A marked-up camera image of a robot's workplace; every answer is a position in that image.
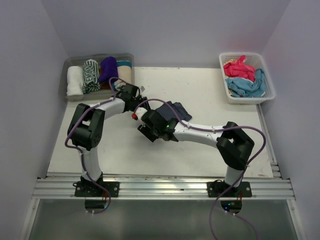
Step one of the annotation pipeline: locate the dark grey towel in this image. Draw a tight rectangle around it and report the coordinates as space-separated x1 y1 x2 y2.
155 101 192 122

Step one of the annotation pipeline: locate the purple towel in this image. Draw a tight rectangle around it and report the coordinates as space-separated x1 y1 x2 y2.
98 56 119 84

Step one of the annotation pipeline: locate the clear plastic tray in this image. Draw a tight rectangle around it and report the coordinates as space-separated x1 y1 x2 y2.
58 53 135 102

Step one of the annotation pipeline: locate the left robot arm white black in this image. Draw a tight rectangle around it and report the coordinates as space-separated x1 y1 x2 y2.
64 96 147 197

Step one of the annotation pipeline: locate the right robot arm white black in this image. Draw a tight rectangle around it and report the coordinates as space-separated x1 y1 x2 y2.
137 120 255 197

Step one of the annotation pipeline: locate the brown rolled towel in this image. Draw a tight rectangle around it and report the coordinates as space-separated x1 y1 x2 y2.
98 68 113 89

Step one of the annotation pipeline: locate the beige teal rolled towel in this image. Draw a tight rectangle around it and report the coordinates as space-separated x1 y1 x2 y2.
112 60 133 91

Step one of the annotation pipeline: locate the green striped rolled towel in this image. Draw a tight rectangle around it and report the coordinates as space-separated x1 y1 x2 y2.
82 59 101 94

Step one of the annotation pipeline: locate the white rolled towel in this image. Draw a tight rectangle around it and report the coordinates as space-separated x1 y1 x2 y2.
66 66 83 96

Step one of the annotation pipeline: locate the light blue crumpled towel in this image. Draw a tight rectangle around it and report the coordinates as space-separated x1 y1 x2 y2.
225 68 266 98

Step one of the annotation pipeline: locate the pink object in basket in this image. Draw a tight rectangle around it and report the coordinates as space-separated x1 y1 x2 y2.
223 55 256 82

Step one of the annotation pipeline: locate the white plastic laundry basket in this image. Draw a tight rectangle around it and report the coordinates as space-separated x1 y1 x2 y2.
219 52 276 105

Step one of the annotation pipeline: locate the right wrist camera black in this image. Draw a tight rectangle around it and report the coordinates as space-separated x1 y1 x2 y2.
141 110 168 131

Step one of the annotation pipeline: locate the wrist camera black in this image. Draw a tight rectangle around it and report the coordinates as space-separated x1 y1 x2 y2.
121 83 141 100
141 110 168 131

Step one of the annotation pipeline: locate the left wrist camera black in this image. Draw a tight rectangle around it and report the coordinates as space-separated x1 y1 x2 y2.
121 83 141 100

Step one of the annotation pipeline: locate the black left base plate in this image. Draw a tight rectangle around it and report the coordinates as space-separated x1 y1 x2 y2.
72 181 120 198

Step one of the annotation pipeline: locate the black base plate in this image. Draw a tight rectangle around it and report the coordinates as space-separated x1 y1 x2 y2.
72 181 120 198
206 180 252 198

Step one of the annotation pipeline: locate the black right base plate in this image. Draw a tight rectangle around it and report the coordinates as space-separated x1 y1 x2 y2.
206 180 252 198

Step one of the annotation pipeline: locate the aluminium mounting rail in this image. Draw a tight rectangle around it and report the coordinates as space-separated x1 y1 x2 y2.
31 174 296 200

